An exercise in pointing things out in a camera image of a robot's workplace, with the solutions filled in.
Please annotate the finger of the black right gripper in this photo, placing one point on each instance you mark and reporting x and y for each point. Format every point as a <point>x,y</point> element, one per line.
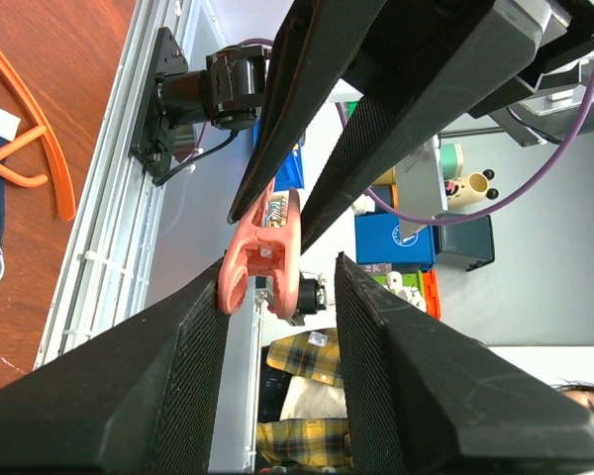
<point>432,62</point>
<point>311,51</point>

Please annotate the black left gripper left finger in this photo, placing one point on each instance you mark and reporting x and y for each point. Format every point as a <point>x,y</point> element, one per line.
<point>141,396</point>

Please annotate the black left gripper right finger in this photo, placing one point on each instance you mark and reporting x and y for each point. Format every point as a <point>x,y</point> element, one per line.
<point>424,398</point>

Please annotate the orange plastic hanger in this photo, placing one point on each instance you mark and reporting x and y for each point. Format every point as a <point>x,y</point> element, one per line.
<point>59,172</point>

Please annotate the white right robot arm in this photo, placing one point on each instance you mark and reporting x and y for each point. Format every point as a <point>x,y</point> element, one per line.
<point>229,92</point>

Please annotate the blue recycling bin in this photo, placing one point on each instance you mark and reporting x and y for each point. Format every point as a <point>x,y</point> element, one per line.
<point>378,239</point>

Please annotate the person in yellow plaid shirt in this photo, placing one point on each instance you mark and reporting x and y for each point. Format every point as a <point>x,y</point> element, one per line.
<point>302,412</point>

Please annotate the dark green trash bin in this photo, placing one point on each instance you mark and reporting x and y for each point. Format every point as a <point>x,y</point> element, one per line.
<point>467,246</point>

